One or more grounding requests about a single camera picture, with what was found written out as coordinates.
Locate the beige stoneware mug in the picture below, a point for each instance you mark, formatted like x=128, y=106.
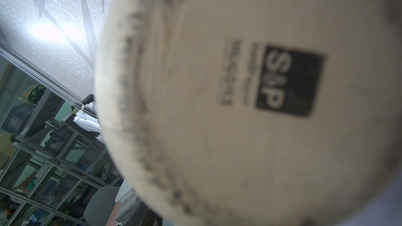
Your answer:
x=253, y=112

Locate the aluminium cage frame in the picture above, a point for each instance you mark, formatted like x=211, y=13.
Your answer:
x=38, y=74

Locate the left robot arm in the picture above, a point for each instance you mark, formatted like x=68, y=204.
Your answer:
x=86, y=117

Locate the metal storage shelving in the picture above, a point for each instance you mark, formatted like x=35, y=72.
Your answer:
x=55, y=167

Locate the grey office chair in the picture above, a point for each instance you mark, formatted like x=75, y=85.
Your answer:
x=101, y=205

